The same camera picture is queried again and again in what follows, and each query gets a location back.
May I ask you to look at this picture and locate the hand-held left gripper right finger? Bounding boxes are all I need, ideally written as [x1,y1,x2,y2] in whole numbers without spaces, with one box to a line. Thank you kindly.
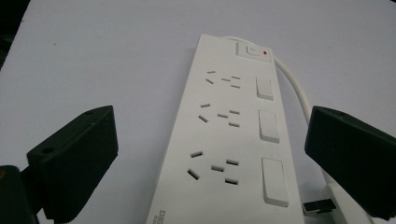
[304,105,396,221]

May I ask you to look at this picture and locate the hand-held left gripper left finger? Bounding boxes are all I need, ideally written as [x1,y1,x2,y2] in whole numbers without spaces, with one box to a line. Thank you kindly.
[26,105,120,224]

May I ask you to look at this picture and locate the white power strip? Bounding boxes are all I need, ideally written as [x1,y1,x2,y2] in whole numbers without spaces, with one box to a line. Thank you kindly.
[145,33,306,224]

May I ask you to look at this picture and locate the dark USB plug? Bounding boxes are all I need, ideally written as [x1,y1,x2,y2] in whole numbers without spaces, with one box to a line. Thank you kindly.
[301,198,338,217]

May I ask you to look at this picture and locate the white power strip cable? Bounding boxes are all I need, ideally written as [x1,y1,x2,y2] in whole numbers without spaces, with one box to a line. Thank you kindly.
[221,35,379,224]

